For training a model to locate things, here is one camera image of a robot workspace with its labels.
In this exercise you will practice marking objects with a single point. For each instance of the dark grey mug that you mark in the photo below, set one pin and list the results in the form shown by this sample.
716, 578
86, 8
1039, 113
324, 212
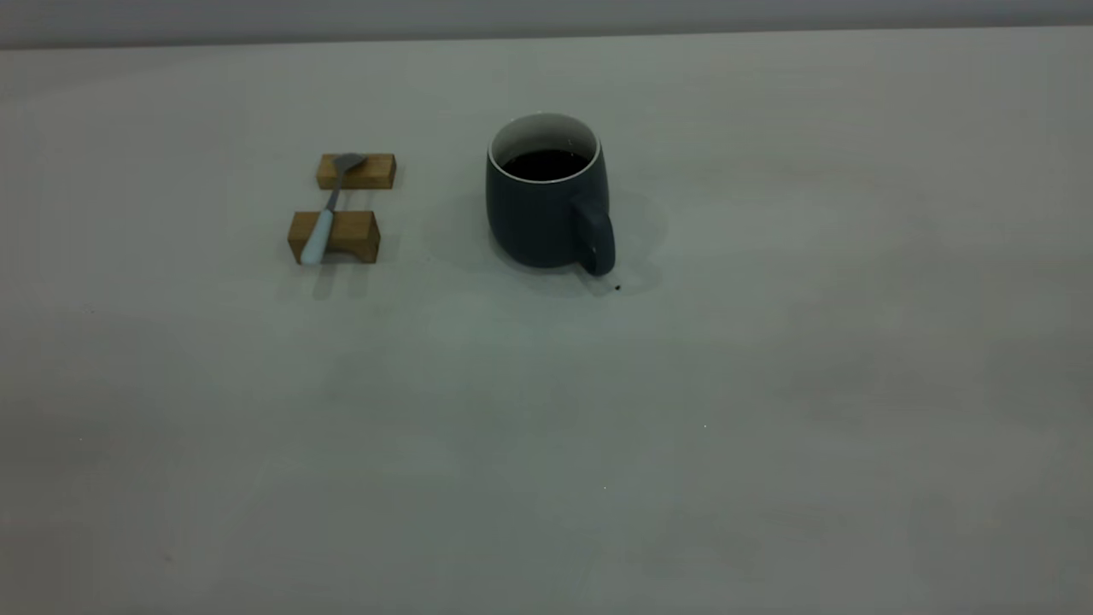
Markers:
534, 222

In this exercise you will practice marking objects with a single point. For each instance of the dark coffee liquid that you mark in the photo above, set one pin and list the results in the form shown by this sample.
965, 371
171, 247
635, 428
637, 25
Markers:
546, 165

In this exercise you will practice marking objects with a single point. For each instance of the arched wooden block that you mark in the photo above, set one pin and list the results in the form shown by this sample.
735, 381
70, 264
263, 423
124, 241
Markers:
350, 231

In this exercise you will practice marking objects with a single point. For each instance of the flat wooden block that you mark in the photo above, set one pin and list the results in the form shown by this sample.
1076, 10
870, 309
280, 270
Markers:
371, 171

